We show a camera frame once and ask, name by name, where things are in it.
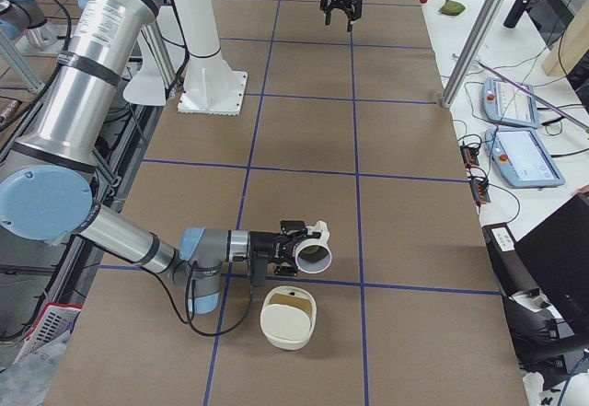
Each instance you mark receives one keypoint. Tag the green bean bag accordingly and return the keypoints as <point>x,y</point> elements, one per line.
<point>451,8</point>

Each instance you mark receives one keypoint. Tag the black Huawei monitor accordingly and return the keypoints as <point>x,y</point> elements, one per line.
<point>555,253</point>

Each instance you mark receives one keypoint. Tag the blue teach pendant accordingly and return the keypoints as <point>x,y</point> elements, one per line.
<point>504,104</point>
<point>521,159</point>

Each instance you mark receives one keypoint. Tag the far blue teach pendant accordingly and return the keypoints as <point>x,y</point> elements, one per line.
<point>504,104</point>

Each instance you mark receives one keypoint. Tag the near blue teach pendant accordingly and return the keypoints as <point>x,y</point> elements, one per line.
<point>521,159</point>

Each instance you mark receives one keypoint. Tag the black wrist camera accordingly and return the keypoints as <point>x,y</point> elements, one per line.
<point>259,264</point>

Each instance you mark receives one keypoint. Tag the yellow-green lemon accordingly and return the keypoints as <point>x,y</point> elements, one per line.
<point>312,253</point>

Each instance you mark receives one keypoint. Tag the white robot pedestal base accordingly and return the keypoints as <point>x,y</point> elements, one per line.
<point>210,85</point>

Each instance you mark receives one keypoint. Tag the aluminium frame post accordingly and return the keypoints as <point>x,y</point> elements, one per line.
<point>466,58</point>

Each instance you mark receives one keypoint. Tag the white cup with handle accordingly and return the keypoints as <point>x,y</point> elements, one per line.
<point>317,235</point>

